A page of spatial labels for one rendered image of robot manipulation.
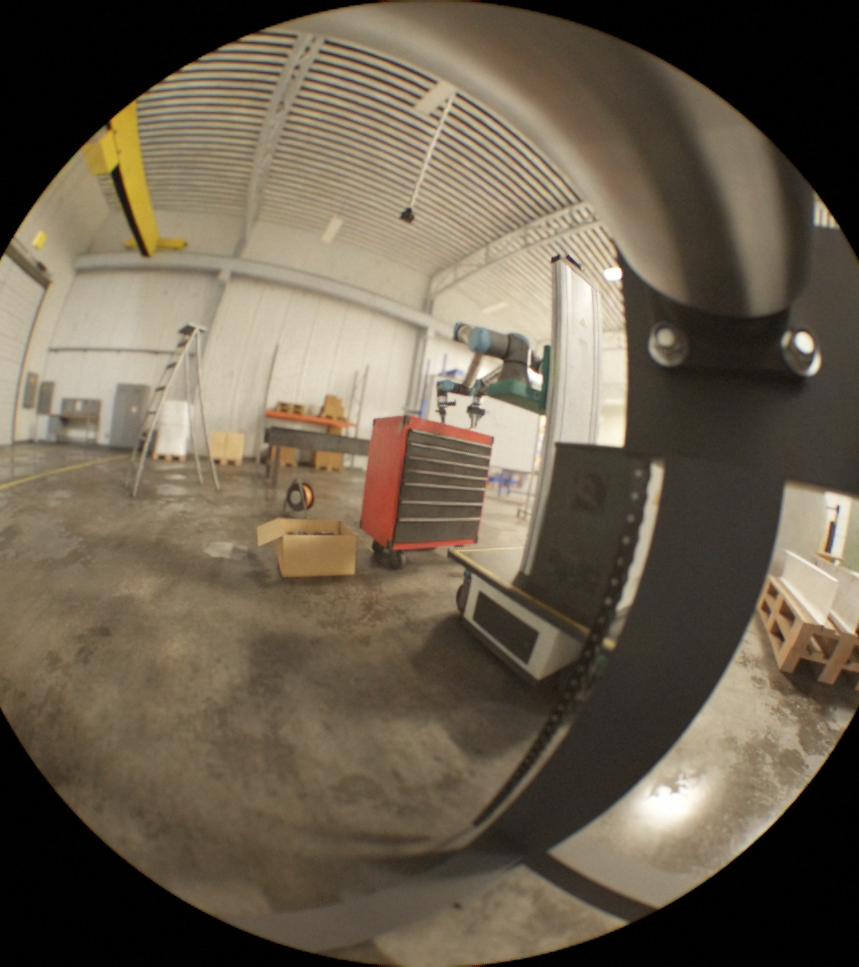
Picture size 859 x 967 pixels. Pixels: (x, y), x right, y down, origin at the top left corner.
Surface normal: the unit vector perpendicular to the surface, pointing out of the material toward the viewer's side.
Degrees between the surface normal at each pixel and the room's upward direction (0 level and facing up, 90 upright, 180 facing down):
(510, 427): 90
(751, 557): 90
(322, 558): 90
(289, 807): 0
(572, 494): 90
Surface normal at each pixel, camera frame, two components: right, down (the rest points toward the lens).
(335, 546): 0.56, 0.15
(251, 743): 0.15, -0.99
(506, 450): 0.18, 0.11
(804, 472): -0.81, -0.07
